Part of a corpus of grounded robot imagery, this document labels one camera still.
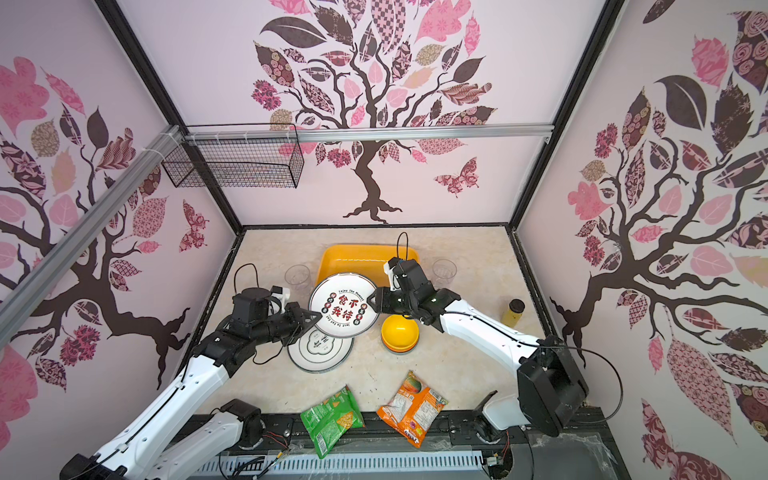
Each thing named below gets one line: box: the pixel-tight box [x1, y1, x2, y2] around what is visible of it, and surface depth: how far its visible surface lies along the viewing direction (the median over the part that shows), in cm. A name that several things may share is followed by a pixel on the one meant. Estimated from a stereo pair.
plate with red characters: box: [308, 272, 380, 339], surface depth 80 cm
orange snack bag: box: [377, 371, 448, 449], surface depth 76 cm
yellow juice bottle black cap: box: [502, 298, 525, 328], surface depth 87 cm
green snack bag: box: [300, 385, 366, 459], surface depth 74 cm
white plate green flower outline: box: [287, 325, 354, 374], surface depth 87 cm
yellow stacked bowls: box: [381, 314, 421, 354], surface depth 89 cm
